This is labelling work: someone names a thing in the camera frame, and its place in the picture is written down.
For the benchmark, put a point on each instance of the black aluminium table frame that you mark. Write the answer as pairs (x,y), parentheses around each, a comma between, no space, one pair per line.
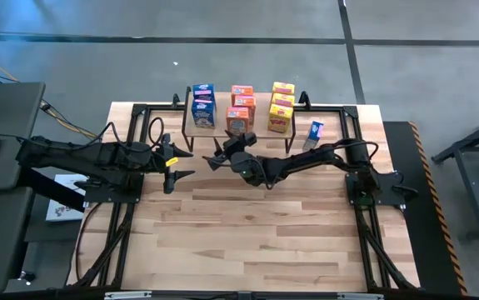
(350,111)

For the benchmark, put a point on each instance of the silver aluminium bracket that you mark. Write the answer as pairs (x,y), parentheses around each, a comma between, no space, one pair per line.
(360,296)
(127,295)

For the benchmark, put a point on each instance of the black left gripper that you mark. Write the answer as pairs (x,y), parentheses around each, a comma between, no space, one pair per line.
(153,158)

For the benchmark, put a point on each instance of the wooden shelf with black legs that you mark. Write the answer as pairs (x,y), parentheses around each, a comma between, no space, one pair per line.
(220,132)

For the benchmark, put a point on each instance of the black metal stand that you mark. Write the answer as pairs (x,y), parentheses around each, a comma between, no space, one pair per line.
(478,183)

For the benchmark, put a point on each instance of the black caster wheel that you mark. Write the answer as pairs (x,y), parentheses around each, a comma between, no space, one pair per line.
(26,277)

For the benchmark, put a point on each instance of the yellow Corn Pops cereal box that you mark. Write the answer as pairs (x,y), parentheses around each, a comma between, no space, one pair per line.
(280,118)
(282,100)
(283,88)

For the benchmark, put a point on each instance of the black mat with hazard stripe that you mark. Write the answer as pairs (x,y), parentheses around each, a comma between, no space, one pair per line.
(397,150)

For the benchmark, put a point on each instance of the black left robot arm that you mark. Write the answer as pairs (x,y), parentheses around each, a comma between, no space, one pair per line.
(89,158)

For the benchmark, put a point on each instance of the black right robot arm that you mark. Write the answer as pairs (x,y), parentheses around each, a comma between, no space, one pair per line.
(305,160)

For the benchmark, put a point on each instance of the orange Frosted Mini Wheats box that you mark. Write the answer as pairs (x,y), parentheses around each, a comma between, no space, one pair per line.
(242,89)
(247,102)
(238,120)

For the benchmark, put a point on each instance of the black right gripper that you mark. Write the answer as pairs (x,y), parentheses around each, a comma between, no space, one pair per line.
(239,148)

